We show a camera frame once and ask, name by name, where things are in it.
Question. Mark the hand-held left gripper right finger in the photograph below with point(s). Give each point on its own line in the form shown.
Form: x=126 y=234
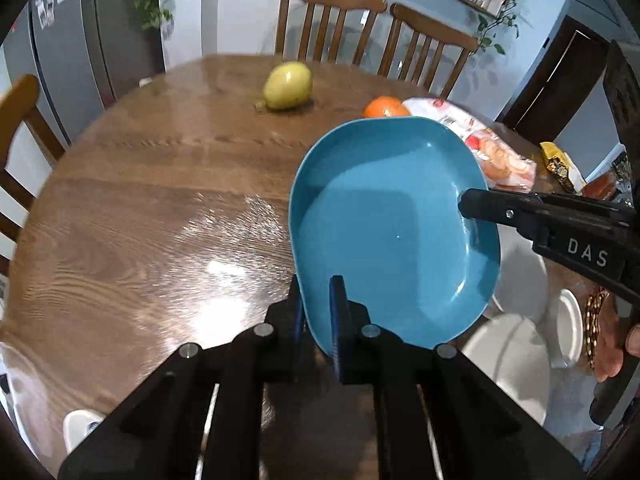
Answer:
x=337 y=322

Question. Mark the green pear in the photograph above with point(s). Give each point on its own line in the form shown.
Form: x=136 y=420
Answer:
x=287 y=85

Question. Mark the grey refrigerator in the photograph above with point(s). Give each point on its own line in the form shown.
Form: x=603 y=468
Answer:
x=75 y=60

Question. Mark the dark wooden door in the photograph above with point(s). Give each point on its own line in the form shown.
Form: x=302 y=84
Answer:
x=545 y=85

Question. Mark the yellow snack packet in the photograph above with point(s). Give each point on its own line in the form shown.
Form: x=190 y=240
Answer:
x=562 y=167

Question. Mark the small white bowl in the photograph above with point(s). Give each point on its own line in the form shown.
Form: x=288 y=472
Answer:
x=567 y=325

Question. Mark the wooden bead trivet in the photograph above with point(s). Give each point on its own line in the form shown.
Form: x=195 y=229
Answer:
x=593 y=320

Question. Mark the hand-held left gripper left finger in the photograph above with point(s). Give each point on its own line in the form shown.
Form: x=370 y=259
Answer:
x=299 y=322

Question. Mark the person's right hand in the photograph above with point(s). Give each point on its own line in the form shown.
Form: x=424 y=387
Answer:
x=611 y=345

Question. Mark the stack of white bowls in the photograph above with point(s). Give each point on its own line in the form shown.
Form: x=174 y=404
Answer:
x=505 y=365

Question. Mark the medium white bowl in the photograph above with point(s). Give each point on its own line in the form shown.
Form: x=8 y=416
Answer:
x=525 y=280

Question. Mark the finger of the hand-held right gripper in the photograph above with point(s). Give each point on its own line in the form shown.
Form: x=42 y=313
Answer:
x=480 y=205

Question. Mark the white red cookie packet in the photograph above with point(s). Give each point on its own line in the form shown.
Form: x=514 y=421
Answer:
x=495 y=155

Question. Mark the orange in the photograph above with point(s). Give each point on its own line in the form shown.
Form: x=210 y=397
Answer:
x=385 y=108

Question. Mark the blue square plate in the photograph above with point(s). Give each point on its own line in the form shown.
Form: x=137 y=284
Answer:
x=380 y=220

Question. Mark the green trailing vine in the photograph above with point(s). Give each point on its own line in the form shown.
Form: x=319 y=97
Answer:
x=500 y=25

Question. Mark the white rounded object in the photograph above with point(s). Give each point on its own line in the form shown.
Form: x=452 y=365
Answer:
x=82 y=427

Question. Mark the red ketchup bottle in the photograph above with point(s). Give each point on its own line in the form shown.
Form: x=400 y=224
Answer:
x=602 y=186

